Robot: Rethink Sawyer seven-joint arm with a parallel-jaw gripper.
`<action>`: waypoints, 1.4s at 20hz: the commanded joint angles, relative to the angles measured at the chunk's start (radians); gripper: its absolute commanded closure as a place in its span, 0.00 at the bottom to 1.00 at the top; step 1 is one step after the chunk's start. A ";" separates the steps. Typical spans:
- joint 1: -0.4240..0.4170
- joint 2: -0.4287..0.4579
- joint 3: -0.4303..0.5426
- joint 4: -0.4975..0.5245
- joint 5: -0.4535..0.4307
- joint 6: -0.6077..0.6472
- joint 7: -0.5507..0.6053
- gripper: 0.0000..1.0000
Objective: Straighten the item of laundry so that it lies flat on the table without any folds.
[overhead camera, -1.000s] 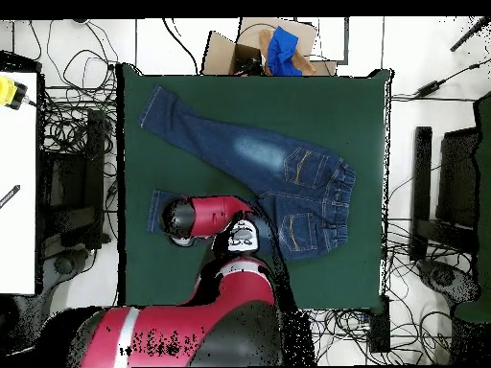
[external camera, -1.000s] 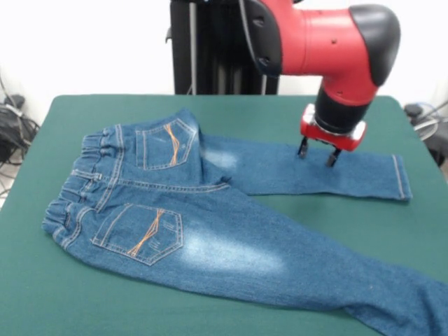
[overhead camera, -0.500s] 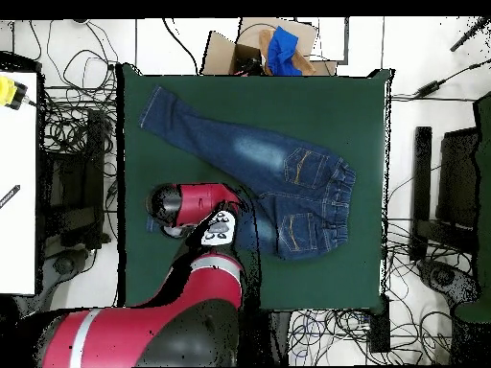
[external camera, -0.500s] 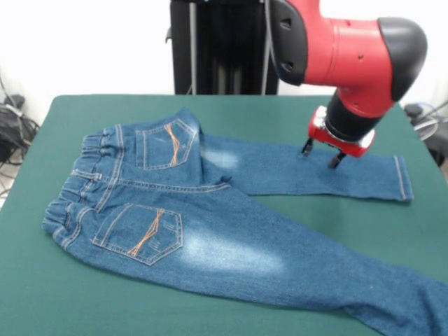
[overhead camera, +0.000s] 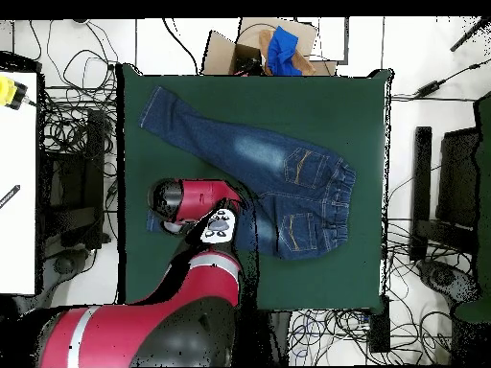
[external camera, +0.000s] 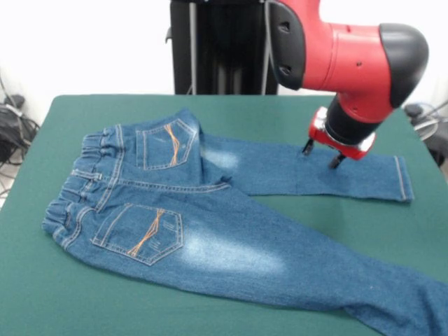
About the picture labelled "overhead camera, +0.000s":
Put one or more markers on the green cloth on side table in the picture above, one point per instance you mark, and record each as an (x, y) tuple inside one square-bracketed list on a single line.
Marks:
[(485, 191)]

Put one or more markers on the brown cardboard box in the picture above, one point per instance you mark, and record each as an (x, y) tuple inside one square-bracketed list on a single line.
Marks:
[(220, 53)]

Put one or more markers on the bright blue cloth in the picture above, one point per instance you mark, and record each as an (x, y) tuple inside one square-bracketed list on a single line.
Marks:
[(282, 50)]

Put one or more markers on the dark green table cloth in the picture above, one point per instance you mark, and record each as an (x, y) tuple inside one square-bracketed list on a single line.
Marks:
[(249, 96)]

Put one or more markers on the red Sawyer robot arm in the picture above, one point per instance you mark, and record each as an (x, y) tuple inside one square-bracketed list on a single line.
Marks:
[(153, 329)]

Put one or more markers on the black chair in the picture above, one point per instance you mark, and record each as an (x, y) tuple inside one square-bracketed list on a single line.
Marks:
[(73, 191)]

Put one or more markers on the blue denim jeans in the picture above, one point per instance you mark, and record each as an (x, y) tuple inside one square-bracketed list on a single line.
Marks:
[(268, 161)]

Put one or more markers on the yellow and black tool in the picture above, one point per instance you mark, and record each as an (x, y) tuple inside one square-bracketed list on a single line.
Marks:
[(7, 92)]

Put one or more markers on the white board with dark frame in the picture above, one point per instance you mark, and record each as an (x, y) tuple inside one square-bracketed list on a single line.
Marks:
[(332, 38)]

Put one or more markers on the white side table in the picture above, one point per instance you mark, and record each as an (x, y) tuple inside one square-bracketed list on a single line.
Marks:
[(17, 237)]

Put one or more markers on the black rod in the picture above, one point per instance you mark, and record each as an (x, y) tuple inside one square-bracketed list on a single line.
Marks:
[(468, 36)]

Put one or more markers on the black marker pen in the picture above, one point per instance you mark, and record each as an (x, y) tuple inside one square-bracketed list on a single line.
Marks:
[(9, 196)]

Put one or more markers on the black power strip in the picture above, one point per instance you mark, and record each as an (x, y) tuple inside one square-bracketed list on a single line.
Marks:
[(379, 329)]

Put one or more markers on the tan brown cloth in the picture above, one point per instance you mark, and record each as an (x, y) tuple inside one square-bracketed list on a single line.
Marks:
[(305, 64)]

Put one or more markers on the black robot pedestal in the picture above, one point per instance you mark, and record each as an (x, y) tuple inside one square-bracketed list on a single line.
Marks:
[(278, 337)]

